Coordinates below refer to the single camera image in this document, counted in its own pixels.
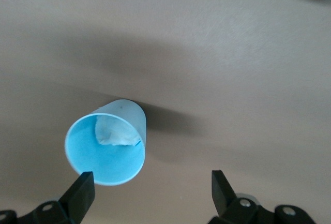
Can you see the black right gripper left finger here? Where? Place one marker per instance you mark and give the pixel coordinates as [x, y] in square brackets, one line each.
[77, 203]

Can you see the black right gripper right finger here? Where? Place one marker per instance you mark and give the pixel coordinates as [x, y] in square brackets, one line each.
[225, 200]

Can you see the blue cup with paper wad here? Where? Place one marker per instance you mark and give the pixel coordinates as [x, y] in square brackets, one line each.
[103, 162]

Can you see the white paper wad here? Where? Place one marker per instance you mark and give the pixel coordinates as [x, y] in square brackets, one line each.
[113, 132]

